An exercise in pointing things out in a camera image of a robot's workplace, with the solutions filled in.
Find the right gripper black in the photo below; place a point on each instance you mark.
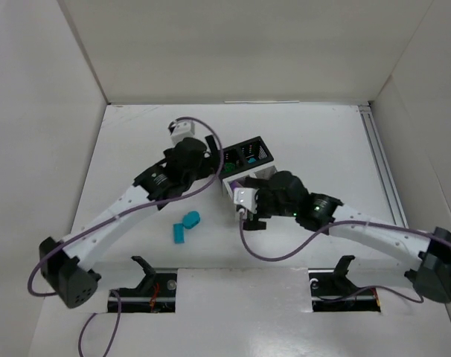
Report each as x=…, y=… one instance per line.
x=260, y=204

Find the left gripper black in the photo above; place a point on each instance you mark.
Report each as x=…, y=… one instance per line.
x=211, y=160

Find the purple orange patterned lego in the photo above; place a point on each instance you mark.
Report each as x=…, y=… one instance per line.
x=235, y=184

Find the teal rounded lego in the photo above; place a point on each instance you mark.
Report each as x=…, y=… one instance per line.
x=191, y=219

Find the teal lego plate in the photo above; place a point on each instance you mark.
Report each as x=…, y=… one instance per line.
x=178, y=233

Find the green square lego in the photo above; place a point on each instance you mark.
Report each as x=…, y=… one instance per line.
x=228, y=167

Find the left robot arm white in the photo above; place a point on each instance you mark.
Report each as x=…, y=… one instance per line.
x=67, y=265

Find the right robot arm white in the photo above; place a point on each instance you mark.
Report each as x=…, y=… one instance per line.
x=426, y=256

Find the black double bin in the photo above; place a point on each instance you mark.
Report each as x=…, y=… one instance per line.
x=239, y=154

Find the white double bin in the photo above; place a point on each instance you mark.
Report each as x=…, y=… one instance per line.
x=263, y=171

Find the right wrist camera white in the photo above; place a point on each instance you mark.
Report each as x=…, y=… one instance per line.
x=244, y=198

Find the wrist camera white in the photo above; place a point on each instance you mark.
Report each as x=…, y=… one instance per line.
x=244, y=198
x=181, y=129

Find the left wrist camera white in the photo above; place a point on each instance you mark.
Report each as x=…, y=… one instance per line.
x=181, y=129

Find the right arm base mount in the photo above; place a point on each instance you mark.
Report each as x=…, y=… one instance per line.
x=331, y=290

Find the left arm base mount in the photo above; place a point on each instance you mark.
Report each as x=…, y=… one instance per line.
x=155, y=293

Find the aluminium rail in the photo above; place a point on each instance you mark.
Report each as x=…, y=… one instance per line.
x=383, y=168

